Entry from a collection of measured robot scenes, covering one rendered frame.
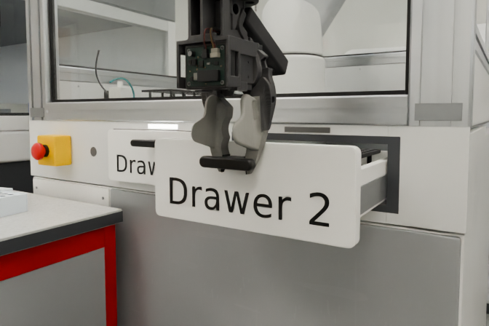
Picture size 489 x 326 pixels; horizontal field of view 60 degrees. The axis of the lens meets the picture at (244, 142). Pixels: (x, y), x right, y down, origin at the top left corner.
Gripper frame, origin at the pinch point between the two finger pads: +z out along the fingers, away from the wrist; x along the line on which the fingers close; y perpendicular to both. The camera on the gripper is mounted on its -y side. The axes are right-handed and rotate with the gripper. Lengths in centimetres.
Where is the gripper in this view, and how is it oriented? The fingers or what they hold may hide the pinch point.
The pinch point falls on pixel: (238, 161)
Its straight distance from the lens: 51.9
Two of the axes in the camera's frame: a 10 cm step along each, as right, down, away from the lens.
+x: 8.5, 0.4, -5.3
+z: 0.0, 10.0, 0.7
